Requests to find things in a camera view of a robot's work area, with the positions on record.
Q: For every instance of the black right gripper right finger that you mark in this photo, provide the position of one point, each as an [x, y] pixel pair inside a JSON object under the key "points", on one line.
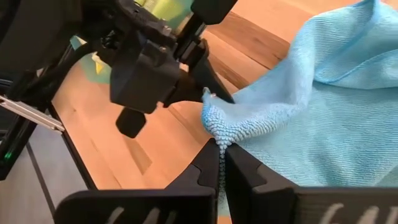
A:
{"points": [[280, 205]]}

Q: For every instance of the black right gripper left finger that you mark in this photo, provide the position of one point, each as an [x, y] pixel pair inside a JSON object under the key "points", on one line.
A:
{"points": [[186, 205]]}

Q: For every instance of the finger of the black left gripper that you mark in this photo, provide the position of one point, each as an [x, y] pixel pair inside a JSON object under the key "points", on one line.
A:
{"points": [[208, 71], [130, 124]]}

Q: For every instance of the lime green microfiber towel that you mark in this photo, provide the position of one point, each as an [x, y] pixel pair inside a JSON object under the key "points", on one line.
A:
{"points": [[168, 9]]}

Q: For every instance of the yellow microfiber towel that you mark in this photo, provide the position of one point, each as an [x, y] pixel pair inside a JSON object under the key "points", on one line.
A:
{"points": [[99, 67]]}

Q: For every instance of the blue microfiber towel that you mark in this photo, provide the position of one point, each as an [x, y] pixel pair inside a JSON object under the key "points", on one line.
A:
{"points": [[326, 124]]}

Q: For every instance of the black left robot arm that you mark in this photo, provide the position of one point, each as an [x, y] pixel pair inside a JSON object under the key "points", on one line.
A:
{"points": [[37, 31]]}

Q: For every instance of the silver metal bar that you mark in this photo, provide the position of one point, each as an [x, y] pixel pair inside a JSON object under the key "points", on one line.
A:
{"points": [[31, 115]]}

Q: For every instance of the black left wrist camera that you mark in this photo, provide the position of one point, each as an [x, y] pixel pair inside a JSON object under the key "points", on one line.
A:
{"points": [[143, 77]]}

